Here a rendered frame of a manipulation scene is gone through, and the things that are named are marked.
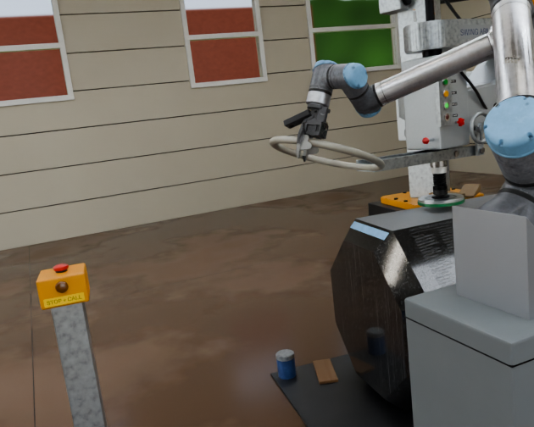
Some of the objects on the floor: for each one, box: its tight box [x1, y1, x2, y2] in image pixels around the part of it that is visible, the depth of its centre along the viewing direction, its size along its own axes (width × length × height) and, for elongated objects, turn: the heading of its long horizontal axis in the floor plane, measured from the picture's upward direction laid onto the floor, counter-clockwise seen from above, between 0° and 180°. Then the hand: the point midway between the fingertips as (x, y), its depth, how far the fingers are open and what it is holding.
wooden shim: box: [313, 358, 338, 385], centre depth 298 cm, size 25×10×2 cm, turn 35°
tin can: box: [275, 349, 297, 380], centre depth 299 cm, size 10×10×13 cm
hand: (300, 156), depth 210 cm, fingers closed on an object, 5 cm apart
